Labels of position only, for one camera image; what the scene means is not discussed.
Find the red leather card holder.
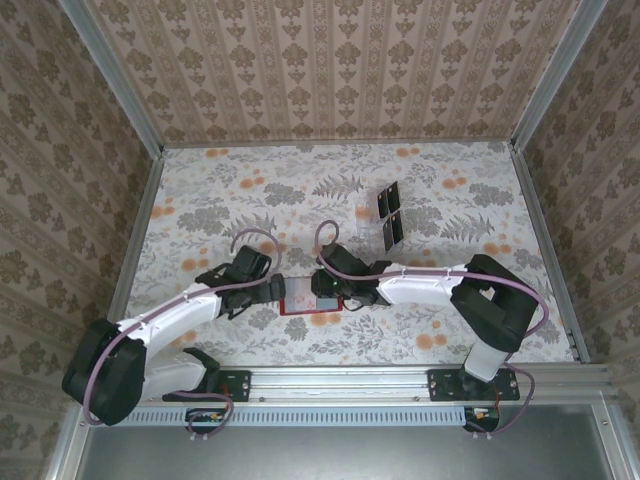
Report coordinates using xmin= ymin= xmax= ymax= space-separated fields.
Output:
xmin=278 ymin=277 xmax=345 ymax=317

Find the pink floral credit card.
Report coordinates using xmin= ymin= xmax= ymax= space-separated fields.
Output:
xmin=286 ymin=278 xmax=314 ymax=311

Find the slotted grey cable duct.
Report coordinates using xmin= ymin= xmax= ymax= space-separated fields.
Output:
xmin=127 ymin=405 xmax=471 ymax=428

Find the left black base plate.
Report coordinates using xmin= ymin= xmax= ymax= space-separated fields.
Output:
xmin=162 ymin=368 xmax=252 ymax=403

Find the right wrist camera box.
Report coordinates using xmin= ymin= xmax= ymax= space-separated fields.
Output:
xmin=319 ymin=243 xmax=362 ymax=275

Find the aluminium mounting rail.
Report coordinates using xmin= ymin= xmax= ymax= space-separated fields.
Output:
xmin=139 ymin=364 xmax=615 ymax=402

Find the aluminium frame post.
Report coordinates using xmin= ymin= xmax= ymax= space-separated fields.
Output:
xmin=509 ymin=0 xmax=609 ymax=151
xmin=58 ymin=0 xmax=166 ymax=157

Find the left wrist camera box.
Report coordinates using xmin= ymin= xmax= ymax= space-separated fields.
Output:
xmin=233 ymin=244 xmax=272 ymax=277

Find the grey metal sheet panel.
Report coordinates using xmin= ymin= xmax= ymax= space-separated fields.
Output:
xmin=47 ymin=399 xmax=634 ymax=480

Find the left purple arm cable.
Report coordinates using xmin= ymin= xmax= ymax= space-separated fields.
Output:
xmin=83 ymin=228 xmax=287 ymax=444

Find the black connector box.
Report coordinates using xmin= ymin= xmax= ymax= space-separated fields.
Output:
xmin=185 ymin=407 xmax=227 ymax=435
xmin=462 ymin=405 xmax=501 ymax=434

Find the aluminium table side rail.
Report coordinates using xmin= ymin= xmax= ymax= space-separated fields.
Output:
xmin=93 ymin=147 xmax=165 ymax=366
xmin=508 ymin=144 xmax=592 ymax=365

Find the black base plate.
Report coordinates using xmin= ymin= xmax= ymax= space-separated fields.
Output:
xmin=428 ymin=368 xmax=521 ymax=403
xmin=162 ymin=368 xmax=252 ymax=403

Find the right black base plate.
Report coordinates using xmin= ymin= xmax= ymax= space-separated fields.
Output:
xmin=428 ymin=368 xmax=521 ymax=403

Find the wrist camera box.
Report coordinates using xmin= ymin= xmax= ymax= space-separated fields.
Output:
xmin=233 ymin=244 xmax=272 ymax=277
xmin=319 ymin=243 xmax=362 ymax=275

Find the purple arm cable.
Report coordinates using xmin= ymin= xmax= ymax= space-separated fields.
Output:
xmin=313 ymin=219 xmax=550 ymax=442
xmin=83 ymin=228 xmax=287 ymax=444

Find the clear acrylic card stand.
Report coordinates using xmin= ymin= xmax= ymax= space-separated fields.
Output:
xmin=353 ymin=179 xmax=406 ymax=254

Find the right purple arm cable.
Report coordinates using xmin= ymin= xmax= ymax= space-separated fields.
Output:
xmin=313 ymin=219 xmax=550 ymax=442

